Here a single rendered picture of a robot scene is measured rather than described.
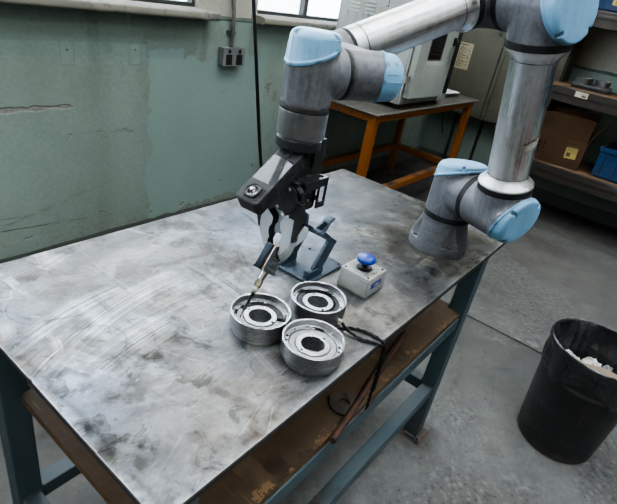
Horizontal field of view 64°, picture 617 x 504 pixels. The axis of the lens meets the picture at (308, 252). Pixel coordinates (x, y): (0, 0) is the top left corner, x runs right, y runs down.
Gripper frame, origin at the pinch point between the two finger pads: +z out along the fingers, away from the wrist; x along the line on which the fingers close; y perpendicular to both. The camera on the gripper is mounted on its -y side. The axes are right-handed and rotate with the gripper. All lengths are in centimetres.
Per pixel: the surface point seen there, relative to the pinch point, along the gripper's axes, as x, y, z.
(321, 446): -15.4, 4.9, 39.1
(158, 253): 28.5, -1.8, 13.0
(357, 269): -5.3, 21.7, 8.6
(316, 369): -16.6, -6.3, 10.8
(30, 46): 155, 35, -3
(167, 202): 154, 99, 75
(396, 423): -15, 52, 69
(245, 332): -3.6, -8.9, 10.3
